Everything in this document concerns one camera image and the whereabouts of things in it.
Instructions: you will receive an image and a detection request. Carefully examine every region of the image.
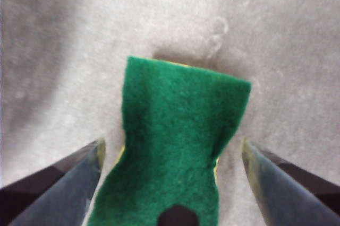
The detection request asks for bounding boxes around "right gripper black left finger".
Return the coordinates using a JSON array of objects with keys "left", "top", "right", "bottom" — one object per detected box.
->
[{"left": 0, "top": 137, "right": 107, "bottom": 226}]

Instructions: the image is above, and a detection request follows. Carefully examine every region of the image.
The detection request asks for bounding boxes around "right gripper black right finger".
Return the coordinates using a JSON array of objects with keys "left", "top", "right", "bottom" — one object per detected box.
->
[{"left": 241, "top": 136, "right": 340, "bottom": 226}]

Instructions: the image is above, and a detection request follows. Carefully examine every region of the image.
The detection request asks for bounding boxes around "green and yellow sponge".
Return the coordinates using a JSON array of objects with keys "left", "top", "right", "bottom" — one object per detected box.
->
[{"left": 84, "top": 55, "right": 252, "bottom": 226}]

